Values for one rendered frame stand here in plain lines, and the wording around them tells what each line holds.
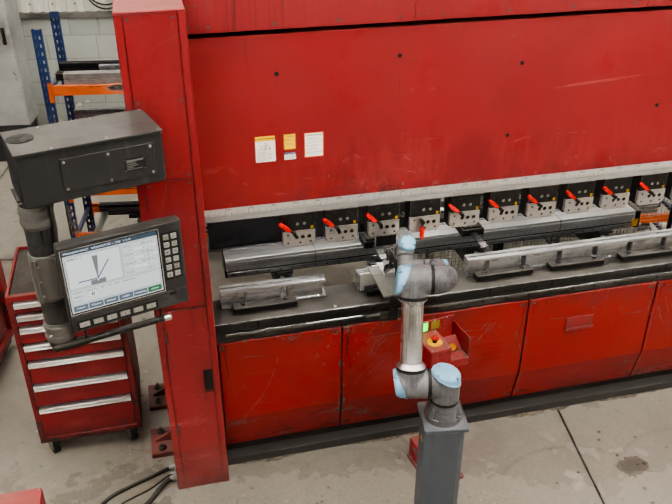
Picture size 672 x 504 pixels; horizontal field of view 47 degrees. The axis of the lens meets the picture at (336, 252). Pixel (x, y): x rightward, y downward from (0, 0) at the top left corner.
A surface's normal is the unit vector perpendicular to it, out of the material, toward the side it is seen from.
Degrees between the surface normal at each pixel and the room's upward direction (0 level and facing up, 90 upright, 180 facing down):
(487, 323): 90
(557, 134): 90
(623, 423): 0
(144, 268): 90
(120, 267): 90
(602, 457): 0
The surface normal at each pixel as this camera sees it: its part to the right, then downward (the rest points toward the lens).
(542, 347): 0.24, 0.48
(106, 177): 0.49, 0.43
